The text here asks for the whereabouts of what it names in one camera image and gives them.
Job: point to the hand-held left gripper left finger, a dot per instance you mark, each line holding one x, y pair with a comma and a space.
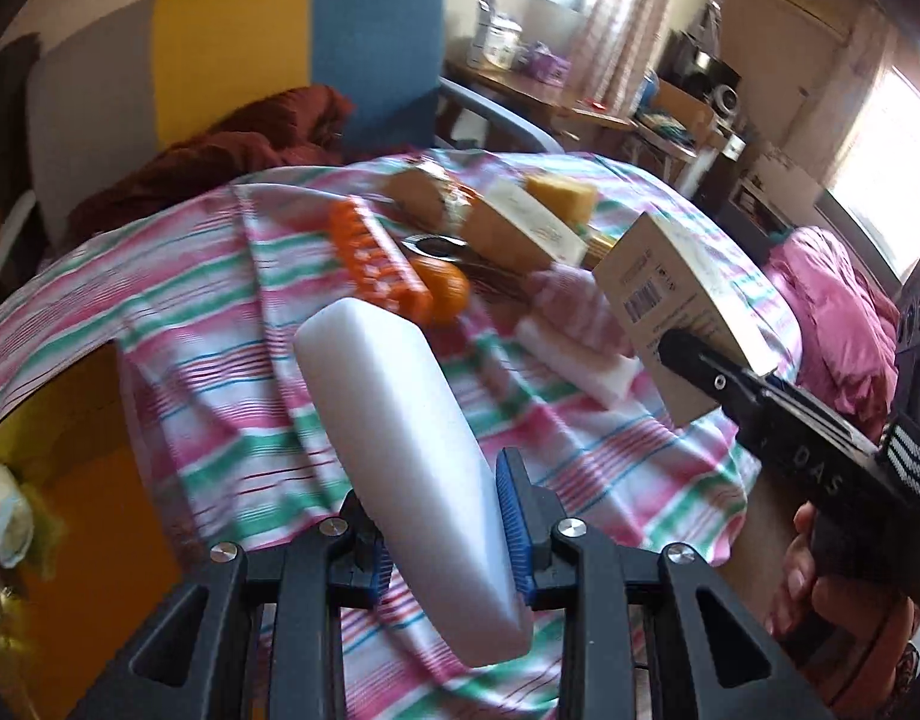
373, 581

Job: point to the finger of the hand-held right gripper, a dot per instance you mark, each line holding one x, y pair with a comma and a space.
692, 360

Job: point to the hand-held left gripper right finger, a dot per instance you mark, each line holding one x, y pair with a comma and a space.
514, 532

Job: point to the cream cardboard box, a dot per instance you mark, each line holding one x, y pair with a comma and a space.
670, 277

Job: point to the pink striped sock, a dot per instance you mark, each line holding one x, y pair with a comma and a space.
580, 304

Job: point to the white foam block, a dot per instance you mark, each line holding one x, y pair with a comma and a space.
400, 420
580, 371

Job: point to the yellow sponge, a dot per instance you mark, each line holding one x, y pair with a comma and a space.
561, 195

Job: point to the orange plastic rack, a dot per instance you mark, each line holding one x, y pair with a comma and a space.
373, 255

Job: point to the person's right forearm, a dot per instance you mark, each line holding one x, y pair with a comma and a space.
891, 664

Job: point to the person's right hand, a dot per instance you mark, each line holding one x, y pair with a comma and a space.
793, 585

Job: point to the pink blanket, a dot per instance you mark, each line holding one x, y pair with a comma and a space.
827, 307

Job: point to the long cream green-print box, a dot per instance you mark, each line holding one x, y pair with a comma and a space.
520, 229

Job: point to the brown cardboard box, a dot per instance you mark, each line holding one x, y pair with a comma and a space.
685, 109

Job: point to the orange fruit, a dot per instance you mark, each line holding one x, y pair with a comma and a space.
448, 289

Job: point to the metal tea strainer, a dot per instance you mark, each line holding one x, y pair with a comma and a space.
433, 246

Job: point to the black appliance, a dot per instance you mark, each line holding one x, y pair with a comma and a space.
700, 60

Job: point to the pink green striped tablecloth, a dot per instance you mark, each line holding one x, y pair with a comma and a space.
205, 330

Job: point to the wooden desk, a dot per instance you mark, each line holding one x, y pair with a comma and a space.
535, 94

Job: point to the purple packet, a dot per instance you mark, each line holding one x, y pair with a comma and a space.
544, 61

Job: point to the pink checked curtain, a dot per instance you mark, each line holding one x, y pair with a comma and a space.
625, 30

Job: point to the clear plastic jar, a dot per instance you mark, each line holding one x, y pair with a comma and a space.
502, 45

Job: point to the white crumpled bag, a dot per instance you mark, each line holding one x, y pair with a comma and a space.
2, 517

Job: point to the dark red cloth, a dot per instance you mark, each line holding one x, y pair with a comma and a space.
280, 127

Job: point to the grey yellow blue chair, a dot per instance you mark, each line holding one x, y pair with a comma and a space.
227, 37

